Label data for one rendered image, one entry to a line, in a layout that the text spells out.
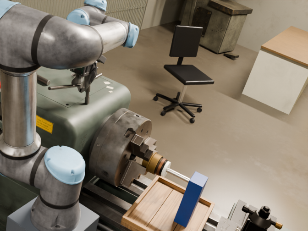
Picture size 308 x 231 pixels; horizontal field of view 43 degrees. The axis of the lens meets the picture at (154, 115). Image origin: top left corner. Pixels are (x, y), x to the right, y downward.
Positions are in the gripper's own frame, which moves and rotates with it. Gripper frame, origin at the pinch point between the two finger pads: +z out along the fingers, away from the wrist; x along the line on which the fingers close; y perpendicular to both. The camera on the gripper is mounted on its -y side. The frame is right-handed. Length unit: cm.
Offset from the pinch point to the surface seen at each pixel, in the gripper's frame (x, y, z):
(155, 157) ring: 33.3, -10.4, 20.9
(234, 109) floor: 28, -352, 133
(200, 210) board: 58, -23, 44
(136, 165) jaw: 27.2, -8.5, 27.2
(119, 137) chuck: 19.5, -1.1, 13.4
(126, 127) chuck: 19.4, -5.4, 10.5
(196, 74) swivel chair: -20, -286, 84
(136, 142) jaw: 25.6, -3.9, 13.8
